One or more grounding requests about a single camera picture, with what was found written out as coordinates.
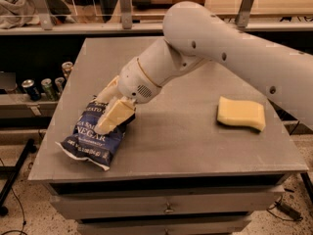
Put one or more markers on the dark blue soda can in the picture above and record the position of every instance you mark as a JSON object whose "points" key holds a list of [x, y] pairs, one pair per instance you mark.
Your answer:
{"points": [[31, 90]]}

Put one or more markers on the green soda can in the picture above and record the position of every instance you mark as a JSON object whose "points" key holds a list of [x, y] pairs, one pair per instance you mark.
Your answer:
{"points": [[49, 89]]}

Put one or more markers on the grey cloth pile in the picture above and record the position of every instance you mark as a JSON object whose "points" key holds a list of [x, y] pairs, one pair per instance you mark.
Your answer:
{"points": [[17, 13]]}

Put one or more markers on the blue kettle chip bag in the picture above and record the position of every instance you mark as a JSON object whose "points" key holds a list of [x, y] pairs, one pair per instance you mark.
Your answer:
{"points": [[84, 144]]}

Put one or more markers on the upper grey drawer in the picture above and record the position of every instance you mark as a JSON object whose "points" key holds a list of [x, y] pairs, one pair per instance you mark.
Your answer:
{"points": [[166, 201]]}

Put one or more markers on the middle metal rail bracket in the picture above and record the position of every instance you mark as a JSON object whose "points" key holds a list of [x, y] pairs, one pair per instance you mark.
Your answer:
{"points": [[126, 15]]}

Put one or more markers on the lower grey drawer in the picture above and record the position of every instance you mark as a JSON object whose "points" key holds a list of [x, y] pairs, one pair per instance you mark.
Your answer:
{"points": [[181, 226]]}

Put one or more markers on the grey drawer cabinet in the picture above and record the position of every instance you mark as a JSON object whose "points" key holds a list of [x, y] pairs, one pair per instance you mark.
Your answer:
{"points": [[174, 142]]}

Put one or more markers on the silver soda can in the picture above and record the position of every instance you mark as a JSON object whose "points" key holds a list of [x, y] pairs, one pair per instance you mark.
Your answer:
{"points": [[60, 83]]}

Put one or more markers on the left metal rail bracket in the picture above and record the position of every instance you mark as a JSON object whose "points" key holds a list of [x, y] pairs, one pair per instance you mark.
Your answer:
{"points": [[43, 14]]}

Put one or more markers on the right metal rail bracket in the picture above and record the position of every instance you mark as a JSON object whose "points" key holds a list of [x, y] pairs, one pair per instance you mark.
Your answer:
{"points": [[243, 14]]}

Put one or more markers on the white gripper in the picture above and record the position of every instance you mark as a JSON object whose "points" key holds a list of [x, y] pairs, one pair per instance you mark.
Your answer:
{"points": [[134, 78]]}

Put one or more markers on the metal rail bracket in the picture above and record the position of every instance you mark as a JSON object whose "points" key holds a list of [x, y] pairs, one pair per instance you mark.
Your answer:
{"points": [[43, 14], [243, 14], [126, 15]]}

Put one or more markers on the black stand leg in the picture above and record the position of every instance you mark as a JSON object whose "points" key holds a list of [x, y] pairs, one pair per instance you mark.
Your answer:
{"points": [[10, 174]]}

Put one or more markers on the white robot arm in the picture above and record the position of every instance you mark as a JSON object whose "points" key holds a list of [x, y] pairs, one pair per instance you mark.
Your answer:
{"points": [[192, 35]]}

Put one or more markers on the yellow sponge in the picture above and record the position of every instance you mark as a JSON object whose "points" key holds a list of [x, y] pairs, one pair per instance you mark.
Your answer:
{"points": [[241, 113]]}

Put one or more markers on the striped tan soda can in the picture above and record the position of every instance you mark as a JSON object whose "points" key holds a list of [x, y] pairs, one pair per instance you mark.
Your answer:
{"points": [[67, 68]]}

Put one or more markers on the grey drawer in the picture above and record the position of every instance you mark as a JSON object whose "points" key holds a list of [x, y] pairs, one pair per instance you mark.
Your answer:
{"points": [[166, 201], [181, 226]]}

